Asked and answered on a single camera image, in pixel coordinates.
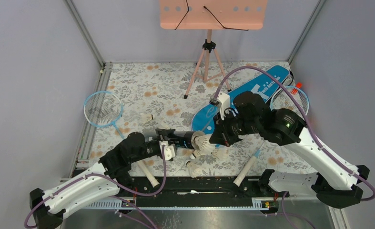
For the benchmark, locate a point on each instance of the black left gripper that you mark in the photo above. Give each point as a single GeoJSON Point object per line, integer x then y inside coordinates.
{"type": "Point", "coordinates": [165, 134]}

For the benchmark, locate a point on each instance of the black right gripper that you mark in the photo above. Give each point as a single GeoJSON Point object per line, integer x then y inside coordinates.
{"type": "Point", "coordinates": [220, 134]}

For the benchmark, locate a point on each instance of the white shuttlecock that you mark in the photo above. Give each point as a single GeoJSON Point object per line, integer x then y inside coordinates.
{"type": "Point", "coordinates": [202, 143]}
{"type": "Point", "coordinates": [197, 153]}
{"type": "Point", "coordinates": [146, 118]}
{"type": "Point", "coordinates": [194, 169]}
{"type": "Point", "coordinates": [220, 153]}

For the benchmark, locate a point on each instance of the black shuttlecock tube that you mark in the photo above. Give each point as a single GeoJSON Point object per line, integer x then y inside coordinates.
{"type": "Point", "coordinates": [184, 139]}

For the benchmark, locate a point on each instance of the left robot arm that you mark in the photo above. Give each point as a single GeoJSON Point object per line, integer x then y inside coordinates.
{"type": "Point", "coordinates": [108, 177]}

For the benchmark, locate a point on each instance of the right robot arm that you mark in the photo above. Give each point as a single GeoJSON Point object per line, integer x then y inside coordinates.
{"type": "Point", "coordinates": [335, 182]}

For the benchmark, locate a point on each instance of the blue badminton racket left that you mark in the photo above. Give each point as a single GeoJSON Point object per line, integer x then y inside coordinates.
{"type": "Point", "coordinates": [104, 109]}

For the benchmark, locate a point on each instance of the blue badminton racket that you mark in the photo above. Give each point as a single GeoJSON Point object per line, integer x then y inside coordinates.
{"type": "Point", "coordinates": [104, 109]}
{"type": "Point", "coordinates": [280, 99]}

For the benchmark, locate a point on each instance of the blue badminton racket right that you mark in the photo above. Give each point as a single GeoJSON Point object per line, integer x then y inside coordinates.
{"type": "Point", "coordinates": [280, 99]}

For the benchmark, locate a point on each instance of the floral patterned mat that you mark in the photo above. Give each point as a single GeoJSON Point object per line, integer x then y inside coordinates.
{"type": "Point", "coordinates": [158, 89]}

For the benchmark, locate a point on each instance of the blue racket cover bag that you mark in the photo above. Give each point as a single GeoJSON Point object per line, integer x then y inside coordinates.
{"type": "Point", "coordinates": [256, 85]}

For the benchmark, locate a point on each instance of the pink music stand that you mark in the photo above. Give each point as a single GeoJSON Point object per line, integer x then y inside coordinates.
{"type": "Point", "coordinates": [210, 15]}

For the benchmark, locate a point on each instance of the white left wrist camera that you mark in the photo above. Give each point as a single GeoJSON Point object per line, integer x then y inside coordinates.
{"type": "Point", "coordinates": [168, 150]}

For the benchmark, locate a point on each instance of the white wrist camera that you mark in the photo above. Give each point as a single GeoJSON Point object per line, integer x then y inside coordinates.
{"type": "Point", "coordinates": [222, 101]}
{"type": "Point", "coordinates": [168, 150]}

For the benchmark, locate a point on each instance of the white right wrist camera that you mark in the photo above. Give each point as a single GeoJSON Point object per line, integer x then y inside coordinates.
{"type": "Point", "coordinates": [222, 101]}

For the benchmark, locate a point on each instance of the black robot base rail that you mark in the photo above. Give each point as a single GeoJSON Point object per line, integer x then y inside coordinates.
{"type": "Point", "coordinates": [202, 192]}

